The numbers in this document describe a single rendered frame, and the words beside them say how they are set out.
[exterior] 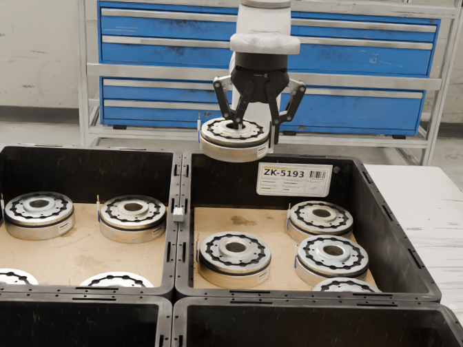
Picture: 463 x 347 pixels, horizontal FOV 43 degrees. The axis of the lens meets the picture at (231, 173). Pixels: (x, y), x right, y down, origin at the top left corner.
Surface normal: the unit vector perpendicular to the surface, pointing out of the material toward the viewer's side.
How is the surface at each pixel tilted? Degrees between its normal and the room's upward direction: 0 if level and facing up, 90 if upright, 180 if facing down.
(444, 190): 0
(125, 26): 90
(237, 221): 0
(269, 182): 90
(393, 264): 90
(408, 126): 90
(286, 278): 0
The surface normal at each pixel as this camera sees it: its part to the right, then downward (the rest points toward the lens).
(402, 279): -1.00, -0.04
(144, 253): 0.07, -0.91
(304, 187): 0.05, 0.43
